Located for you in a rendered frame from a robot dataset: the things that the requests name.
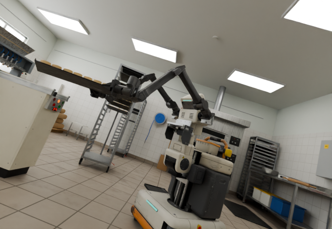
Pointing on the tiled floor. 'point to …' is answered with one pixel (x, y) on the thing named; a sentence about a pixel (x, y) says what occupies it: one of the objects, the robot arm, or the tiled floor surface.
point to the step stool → (77, 130)
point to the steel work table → (293, 200)
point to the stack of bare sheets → (155, 188)
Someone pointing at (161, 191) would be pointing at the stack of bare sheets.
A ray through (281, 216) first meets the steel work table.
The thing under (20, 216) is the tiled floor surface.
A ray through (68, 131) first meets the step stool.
